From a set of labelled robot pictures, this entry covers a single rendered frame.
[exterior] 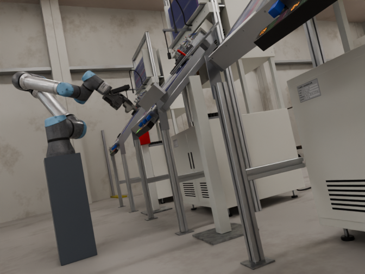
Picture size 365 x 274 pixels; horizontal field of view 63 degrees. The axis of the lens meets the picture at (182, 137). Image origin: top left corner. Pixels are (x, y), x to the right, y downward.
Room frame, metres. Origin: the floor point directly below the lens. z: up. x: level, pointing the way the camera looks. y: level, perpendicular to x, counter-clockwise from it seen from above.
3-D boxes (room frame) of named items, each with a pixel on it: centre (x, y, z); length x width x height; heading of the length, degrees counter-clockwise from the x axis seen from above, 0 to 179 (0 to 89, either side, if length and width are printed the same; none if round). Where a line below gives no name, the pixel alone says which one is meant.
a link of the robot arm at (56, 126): (1.66, 0.68, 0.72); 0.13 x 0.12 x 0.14; 161
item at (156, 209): (2.79, 0.37, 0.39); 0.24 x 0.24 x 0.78; 22
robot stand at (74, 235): (1.65, 0.68, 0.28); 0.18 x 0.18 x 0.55; 27
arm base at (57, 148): (1.65, 0.68, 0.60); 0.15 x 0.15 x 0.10
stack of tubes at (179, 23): (2.19, -0.24, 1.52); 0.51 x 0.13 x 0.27; 22
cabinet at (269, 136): (2.29, -0.33, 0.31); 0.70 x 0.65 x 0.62; 22
